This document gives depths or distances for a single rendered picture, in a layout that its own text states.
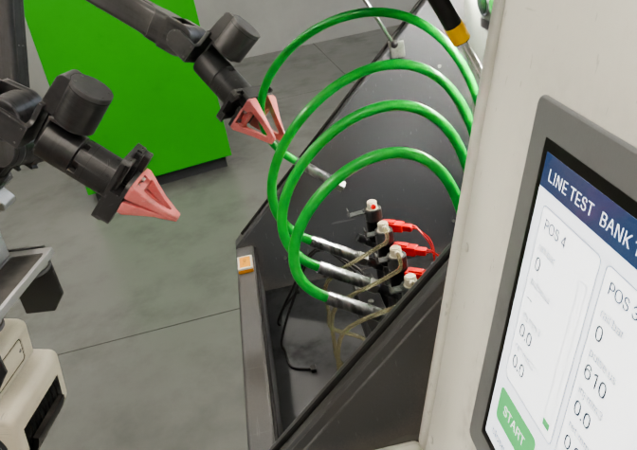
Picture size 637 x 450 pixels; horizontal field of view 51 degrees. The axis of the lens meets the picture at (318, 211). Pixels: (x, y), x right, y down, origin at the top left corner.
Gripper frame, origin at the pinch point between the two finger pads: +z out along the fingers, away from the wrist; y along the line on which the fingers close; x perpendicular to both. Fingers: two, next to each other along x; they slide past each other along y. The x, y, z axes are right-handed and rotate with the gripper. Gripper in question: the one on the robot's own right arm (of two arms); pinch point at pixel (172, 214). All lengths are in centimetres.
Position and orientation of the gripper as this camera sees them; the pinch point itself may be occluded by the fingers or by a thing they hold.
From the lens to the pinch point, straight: 94.7
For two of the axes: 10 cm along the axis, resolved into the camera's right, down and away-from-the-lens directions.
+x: 1.1, -4.5, 8.8
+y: 5.5, -7.1, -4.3
